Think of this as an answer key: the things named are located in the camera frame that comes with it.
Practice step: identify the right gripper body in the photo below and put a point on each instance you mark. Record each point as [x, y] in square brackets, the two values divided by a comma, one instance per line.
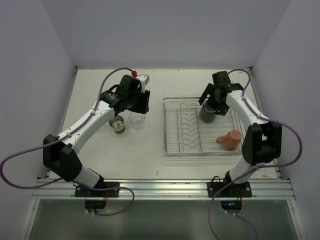
[216, 100]

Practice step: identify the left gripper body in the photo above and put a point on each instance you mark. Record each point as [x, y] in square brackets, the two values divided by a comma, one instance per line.
[141, 103]

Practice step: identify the large clear glass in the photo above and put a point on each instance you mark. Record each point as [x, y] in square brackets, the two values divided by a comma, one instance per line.
[137, 120]

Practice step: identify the dark grey mug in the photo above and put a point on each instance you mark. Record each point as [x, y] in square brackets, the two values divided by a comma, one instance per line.
[207, 114]

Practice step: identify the cream cup with brown band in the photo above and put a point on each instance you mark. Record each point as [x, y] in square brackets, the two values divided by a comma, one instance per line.
[117, 124]

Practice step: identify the pink floral mug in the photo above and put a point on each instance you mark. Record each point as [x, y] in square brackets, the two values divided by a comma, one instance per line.
[230, 141]

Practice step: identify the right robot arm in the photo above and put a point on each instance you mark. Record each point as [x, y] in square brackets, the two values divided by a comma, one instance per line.
[263, 138]

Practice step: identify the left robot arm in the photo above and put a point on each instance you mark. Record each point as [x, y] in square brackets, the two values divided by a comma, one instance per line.
[60, 154]

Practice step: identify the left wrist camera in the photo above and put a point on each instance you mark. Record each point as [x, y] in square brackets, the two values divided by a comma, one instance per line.
[143, 78]

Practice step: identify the wire dish rack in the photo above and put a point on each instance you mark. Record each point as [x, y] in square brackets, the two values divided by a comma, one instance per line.
[184, 133]

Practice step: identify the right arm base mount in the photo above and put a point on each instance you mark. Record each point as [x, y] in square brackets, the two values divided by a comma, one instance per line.
[232, 196]

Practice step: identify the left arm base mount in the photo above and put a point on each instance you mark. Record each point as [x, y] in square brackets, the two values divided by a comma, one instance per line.
[97, 199]

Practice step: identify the aluminium mounting rail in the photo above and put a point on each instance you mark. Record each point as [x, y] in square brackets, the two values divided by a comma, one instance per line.
[168, 189]

